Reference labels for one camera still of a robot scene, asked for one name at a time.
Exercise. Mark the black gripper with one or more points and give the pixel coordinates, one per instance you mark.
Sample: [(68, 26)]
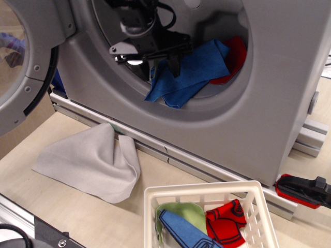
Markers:
[(148, 39)]

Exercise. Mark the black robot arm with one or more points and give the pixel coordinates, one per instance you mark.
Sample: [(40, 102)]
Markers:
[(164, 15)]

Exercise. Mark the grey toy washing machine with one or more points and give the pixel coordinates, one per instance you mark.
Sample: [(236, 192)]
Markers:
[(287, 46)]

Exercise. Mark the round washing machine door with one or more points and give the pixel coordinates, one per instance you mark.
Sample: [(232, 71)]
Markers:
[(23, 87)]

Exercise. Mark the white plastic laundry basket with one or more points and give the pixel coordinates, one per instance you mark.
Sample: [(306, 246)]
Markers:
[(258, 232)]

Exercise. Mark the red cloth in drum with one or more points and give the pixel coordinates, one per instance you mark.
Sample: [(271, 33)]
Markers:
[(234, 60)]

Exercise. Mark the grey cloth on table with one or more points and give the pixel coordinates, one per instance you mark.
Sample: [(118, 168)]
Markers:
[(93, 161)]

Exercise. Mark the blue object behind door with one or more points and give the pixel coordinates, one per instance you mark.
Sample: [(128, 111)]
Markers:
[(14, 50)]

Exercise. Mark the green and blue cloth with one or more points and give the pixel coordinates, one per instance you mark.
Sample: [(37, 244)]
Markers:
[(185, 223)]

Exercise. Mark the red patterned cloth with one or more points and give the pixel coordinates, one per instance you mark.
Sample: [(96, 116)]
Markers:
[(223, 224)]

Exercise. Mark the red and black clamp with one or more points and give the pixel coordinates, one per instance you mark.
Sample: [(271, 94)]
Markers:
[(310, 193)]

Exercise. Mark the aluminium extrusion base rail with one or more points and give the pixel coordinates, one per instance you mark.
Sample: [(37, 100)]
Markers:
[(181, 155)]

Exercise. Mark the black bracket with cable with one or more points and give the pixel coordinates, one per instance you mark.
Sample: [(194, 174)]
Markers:
[(39, 234)]

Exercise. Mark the aluminium frame rail front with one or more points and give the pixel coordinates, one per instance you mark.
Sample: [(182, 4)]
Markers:
[(13, 214)]

